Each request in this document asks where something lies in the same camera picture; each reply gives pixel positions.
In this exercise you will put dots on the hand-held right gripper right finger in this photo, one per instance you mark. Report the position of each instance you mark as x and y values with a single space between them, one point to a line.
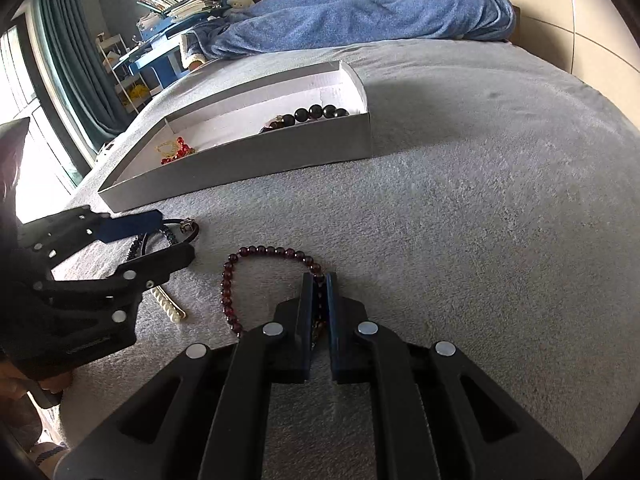
340 345

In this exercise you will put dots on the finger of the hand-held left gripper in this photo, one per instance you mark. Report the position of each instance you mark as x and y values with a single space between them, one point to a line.
130 225
165 260

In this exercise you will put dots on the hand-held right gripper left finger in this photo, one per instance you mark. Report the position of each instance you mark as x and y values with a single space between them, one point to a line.
295 340

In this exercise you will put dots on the red charm bangle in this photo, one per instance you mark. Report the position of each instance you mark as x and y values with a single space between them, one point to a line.
180 149

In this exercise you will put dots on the grey cardboard box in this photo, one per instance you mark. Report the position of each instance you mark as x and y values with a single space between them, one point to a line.
280 147

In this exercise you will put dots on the person's left hand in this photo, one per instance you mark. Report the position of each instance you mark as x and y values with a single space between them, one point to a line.
50 385

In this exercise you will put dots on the beige plaid pants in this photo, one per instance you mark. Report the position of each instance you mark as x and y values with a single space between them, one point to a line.
47 456

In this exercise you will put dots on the yellow object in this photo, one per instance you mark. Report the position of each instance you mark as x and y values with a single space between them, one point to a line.
136 91

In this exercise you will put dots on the glass balcony door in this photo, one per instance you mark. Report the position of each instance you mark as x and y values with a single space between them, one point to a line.
35 100

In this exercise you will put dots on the white trolley shelf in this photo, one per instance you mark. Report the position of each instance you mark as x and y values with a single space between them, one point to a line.
117 67

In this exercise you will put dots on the teal curtain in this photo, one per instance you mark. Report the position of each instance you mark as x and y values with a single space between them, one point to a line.
80 55

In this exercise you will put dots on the stack of papers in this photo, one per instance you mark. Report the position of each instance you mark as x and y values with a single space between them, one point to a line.
195 6

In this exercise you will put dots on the white plush toy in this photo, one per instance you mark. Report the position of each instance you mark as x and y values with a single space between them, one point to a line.
239 2

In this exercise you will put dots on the blue fleece blanket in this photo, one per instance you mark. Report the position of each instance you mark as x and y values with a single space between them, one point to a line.
360 5

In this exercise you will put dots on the beige wardrobe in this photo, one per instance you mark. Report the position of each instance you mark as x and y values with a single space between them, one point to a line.
590 25

